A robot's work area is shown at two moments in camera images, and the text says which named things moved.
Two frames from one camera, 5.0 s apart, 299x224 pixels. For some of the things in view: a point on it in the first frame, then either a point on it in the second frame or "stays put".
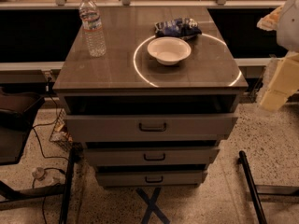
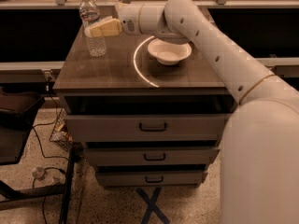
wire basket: x=61 y=135 stays put
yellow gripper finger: x=270 y=21 → x=107 y=18
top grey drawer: x=149 y=127 stays put
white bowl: x=168 y=50 stays put
